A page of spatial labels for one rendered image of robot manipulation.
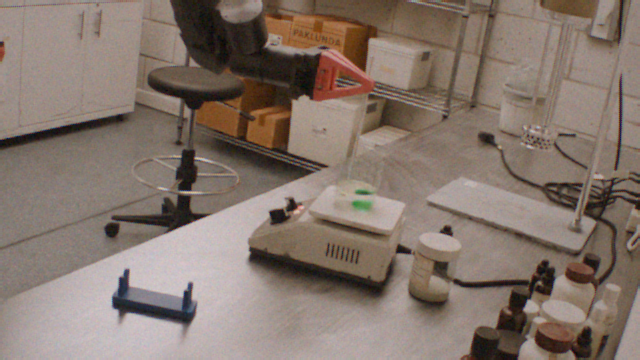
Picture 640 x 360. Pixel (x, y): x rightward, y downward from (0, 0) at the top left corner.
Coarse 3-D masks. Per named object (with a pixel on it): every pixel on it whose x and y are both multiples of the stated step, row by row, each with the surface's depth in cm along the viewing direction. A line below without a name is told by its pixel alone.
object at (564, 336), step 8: (544, 328) 74; (552, 328) 74; (560, 328) 74; (568, 328) 74; (536, 336) 74; (544, 336) 72; (552, 336) 72; (560, 336) 73; (568, 336) 73; (528, 344) 75; (536, 344) 74; (544, 344) 72; (552, 344) 72; (560, 344) 72; (568, 344) 72; (520, 352) 75; (528, 352) 73; (536, 352) 73; (544, 352) 73; (552, 352) 72; (560, 352) 72; (568, 352) 74
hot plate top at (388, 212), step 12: (324, 192) 108; (312, 204) 102; (324, 204) 103; (384, 204) 107; (396, 204) 108; (324, 216) 100; (336, 216) 100; (348, 216) 100; (360, 216) 101; (372, 216) 102; (384, 216) 102; (396, 216) 103; (372, 228) 99; (384, 228) 98
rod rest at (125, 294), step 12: (120, 276) 85; (120, 288) 86; (132, 288) 88; (192, 288) 87; (120, 300) 86; (132, 300) 85; (144, 300) 86; (156, 300) 86; (168, 300) 87; (180, 300) 87; (192, 300) 88; (156, 312) 86; (168, 312) 85; (180, 312) 85; (192, 312) 86
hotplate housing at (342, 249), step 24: (312, 216) 103; (264, 240) 103; (288, 240) 102; (312, 240) 101; (336, 240) 100; (360, 240) 99; (384, 240) 99; (312, 264) 103; (336, 264) 101; (360, 264) 100; (384, 264) 100
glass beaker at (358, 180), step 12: (348, 156) 99; (360, 156) 105; (372, 156) 104; (384, 156) 102; (348, 168) 100; (360, 168) 99; (372, 168) 100; (348, 180) 100; (360, 180) 100; (372, 180) 100; (336, 192) 103; (348, 192) 101; (360, 192) 101; (372, 192) 101; (336, 204) 103; (348, 204) 101; (360, 204) 101; (372, 204) 102
